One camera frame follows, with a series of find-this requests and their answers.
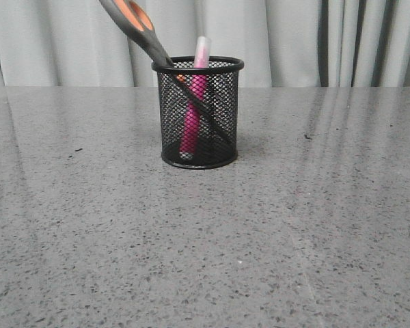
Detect pink highlighter pen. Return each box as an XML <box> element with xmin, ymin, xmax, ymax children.
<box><xmin>179</xmin><ymin>36</ymin><xmax>211</xmax><ymax>161</ymax></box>

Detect grey orange scissors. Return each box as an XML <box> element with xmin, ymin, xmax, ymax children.
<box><xmin>100</xmin><ymin>1</ymin><xmax>231</xmax><ymax>144</ymax></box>

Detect black mesh pen cup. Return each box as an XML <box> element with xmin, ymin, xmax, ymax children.
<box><xmin>152</xmin><ymin>56</ymin><xmax>244</xmax><ymax>169</ymax></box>

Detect grey white curtain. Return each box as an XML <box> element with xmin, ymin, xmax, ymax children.
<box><xmin>0</xmin><ymin>1</ymin><xmax>410</xmax><ymax>87</ymax></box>

